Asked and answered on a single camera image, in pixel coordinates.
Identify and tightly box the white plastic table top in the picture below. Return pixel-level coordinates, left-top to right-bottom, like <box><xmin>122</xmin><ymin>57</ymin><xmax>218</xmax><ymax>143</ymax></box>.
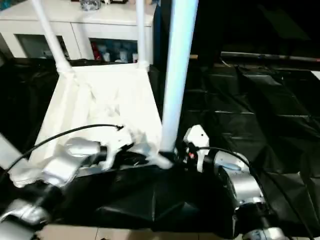
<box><xmin>9</xmin><ymin>62</ymin><xmax>175</xmax><ymax>188</ymax></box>

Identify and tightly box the white plastic table leg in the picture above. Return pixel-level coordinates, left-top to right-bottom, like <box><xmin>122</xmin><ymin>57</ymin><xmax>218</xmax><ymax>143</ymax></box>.
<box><xmin>134</xmin><ymin>0</ymin><xmax>151</xmax><ymax>70</ymax></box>
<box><xmin>31</xmin><ymin>0</ymin><xmax>75</xmax><ymax>73</ymax></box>
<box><xmin>0</xmin><ymin>132</ymin><xmax>22</xmax><ymax>171</ymax></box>
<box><xmin>159</xmin><ymin>0</ymin><xmax>200</xmax><ymax>153</ymax></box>

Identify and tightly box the black mat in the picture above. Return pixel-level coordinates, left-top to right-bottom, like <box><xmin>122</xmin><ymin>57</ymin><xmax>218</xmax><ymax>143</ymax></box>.
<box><xmin>0</xmin><ymin>56</ymin><xmax>320</xmax><ymax>238</ymax></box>

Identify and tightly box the red carton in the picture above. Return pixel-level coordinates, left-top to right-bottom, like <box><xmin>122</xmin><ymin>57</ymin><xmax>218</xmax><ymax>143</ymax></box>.
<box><xmin>92</xmin><ymin>42</ymin><xmax>101</xmax><ymax>60</ymax></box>

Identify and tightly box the blue upright panel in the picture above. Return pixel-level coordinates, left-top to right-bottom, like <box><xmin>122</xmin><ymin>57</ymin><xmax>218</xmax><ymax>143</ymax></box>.
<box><xmin>152</xmin><ymin>0</ymin><xmax>167</xmax><ymax>68</ymax></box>

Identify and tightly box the dark metal bar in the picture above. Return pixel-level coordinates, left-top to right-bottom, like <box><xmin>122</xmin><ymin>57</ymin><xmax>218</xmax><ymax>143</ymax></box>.
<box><xmin>221</xmin><ymin>51</ymin><xmax>320</xmax><ymax>63</ymax></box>

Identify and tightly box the white sideboard cabinet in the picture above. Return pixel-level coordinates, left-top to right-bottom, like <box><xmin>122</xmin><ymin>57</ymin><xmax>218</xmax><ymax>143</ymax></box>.
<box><xmin>0</xmin><ymin>0</ymin><xmax>156</xmax><ymax>63</ymax></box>

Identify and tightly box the black white patterned bag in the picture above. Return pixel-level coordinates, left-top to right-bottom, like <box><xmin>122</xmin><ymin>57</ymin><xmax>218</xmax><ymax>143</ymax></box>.
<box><xmin>79</xmin><ymin>0</ymin><xmax>102</xmax><ymax>11</ymax></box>

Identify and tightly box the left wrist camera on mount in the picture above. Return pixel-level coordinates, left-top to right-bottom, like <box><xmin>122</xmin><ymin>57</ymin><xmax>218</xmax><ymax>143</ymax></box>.
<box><xmin>99</xmin><ymin>127</ymin><xmax>136</xmax><ymax>171</ymax></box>

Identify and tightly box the black left camera cable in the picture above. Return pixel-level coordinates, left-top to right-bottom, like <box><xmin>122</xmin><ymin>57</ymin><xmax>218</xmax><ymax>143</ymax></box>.
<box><xmin>4</xmin><ymin>124</ymin><xmax>125</xmax><ymax>173</ymax></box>

